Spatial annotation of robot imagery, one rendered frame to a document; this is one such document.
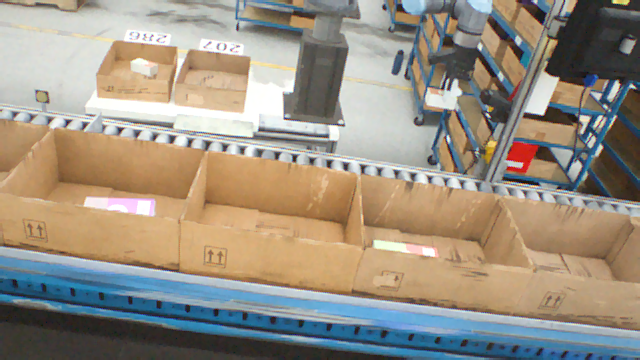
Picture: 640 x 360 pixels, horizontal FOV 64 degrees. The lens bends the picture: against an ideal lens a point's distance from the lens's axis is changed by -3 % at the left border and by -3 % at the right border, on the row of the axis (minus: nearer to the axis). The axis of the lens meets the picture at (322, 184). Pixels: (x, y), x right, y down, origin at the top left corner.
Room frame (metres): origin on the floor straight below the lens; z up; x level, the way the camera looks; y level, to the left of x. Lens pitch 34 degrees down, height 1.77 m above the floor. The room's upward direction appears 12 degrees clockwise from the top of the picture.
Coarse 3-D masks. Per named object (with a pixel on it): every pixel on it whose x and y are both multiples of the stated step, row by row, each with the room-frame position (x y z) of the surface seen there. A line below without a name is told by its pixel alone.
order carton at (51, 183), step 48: (48, 144) 1.05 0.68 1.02; (96, 144) 1.09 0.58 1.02; (144, 144) 1.11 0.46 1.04; (0, 192) 0.81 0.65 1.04; (48, 192) 1.01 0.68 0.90; (96, 192) 1.06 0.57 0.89; (144, 192) 1.10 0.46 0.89; (48, 240) 0.81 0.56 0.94; (96, 240) 0.82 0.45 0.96; (144, 240) 0.83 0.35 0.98
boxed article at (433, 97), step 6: (432, 90) 1.80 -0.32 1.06; (438, 90) 1.81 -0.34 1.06; (426, 96) 1.81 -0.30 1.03; (432, 96) 1.77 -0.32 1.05; (438, 96) 1.77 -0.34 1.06; (432, 102) 1.77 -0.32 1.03; (438, 102) 1.77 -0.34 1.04; (450, 102) 1.77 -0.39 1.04; (444, 108) 1.77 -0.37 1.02; (450, 108) 1.77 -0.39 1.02
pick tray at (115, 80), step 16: (112, 48) 2.11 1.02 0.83; (128, 48) 2.18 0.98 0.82; (144, 48) 2.20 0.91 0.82; (160, 48) 2.22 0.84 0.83; (176, 48) 2.22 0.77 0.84; (112, 64) 2.10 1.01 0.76; (128, 64) 2.14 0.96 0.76; (160, 64) 2.21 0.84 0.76; (176, 64) 2.19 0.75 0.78; (96, 80) 1.80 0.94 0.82; (112, 80) 1.82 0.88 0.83; (128, 80) 1.83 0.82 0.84; (144, 80) 1.85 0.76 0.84; (160, 80) 2.05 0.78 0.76; (112, 96) 1.82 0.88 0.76; (128, 96) 1.83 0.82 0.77; (144, 96) 1.85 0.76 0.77; (160, 96) 1.86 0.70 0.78
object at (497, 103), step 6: (486, 90) 1.85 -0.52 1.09; (492, 90) 1.86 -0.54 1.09; (498, 90) 1.87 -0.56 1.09; (480, 96) 1.85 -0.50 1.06; (486, 96) 1.82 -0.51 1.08; (492, 96) 1.82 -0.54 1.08; (498, 96) 1.82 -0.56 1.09; (504, 96) 1.83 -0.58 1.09; (486, 102) 1.81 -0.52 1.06; (492, 102) 1.81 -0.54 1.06; (498, 102) 1.82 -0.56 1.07; (504, 102) 1.82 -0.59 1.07; (510, 102) 1.82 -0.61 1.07; (492, 108) 1.84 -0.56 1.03; (498, 108) 1.82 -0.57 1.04; (504, 108) 1.82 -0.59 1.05; (492, 114) 1.83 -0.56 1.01; (498, 114) 1.83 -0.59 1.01
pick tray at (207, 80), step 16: (192, 64) 2.24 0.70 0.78; (208, 64) 2.26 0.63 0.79; (224, 64) 2.27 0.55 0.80; (240, 64) 2.28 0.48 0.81; (176, 80) 1.89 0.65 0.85; (192, 80) 2.11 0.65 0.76; (208, 80) 2.14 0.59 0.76; (224, 80) 2.17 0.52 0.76; (240, 80) 2.21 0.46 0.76; (176, 96) 1.87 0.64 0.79; (192, 96) 1.88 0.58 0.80; (208, 96) 1.89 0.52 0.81; (224, 96) 1.90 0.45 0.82; (240, 96) 1.91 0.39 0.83; (240, 112) 1.91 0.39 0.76
